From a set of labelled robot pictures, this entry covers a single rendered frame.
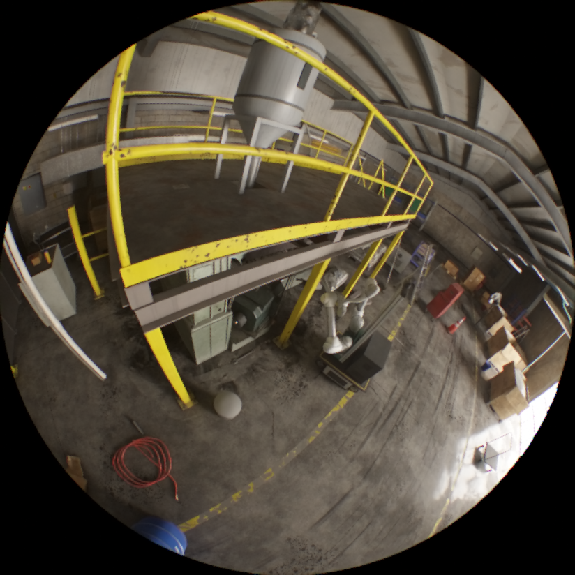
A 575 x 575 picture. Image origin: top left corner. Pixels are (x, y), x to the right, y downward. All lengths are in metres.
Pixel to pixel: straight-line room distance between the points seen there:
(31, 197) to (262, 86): 6.19
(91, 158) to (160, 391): 3.45
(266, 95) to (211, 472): 3.74
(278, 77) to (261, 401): 3.49
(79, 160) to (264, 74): 2.82
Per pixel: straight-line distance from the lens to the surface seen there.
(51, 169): 3.87
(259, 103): 1.95
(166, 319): 1.25
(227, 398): 2.39
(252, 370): 2.94
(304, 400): 2.99
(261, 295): 2.56
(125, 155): 0.74
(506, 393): 6.87
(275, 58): 2.06
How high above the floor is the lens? 2.69
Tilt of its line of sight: 41 degrees down
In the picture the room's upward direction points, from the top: 22 degrees clockwise
